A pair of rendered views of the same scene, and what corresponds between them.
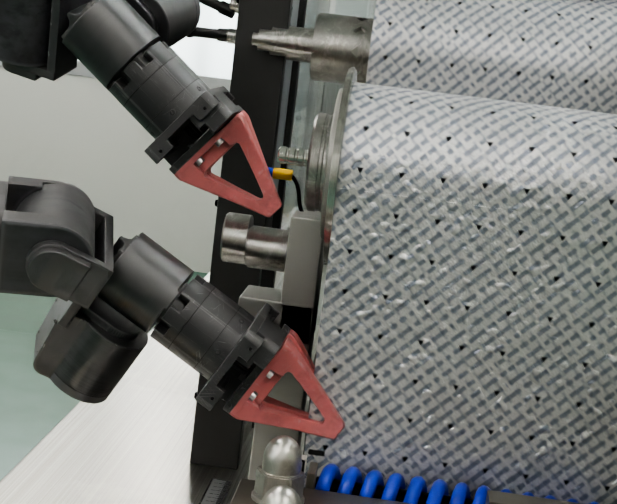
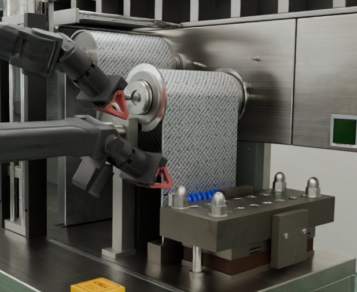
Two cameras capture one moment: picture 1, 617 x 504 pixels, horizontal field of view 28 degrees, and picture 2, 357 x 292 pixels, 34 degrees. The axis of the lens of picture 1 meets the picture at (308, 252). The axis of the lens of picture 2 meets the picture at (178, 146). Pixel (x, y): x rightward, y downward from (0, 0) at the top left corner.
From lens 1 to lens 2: 0.87 m
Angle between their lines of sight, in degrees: 47
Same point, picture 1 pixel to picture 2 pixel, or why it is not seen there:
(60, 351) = (93, 180)
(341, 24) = not seen: hidden behind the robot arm
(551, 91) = not seen: hidden behind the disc
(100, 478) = (16, 251)
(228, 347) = (148, 163)
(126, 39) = (87, 59)
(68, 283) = (117, 149)
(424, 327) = (188, 145)
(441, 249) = (190, 118)
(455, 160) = (191, 89)
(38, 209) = (98, 124)
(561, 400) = (220, 159)
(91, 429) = not seen: outside the picture
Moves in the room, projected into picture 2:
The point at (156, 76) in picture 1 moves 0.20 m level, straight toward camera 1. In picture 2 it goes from (98, 72) to (181, 72)
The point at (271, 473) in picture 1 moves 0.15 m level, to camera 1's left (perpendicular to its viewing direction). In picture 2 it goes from (183, 198) to (128, 208)
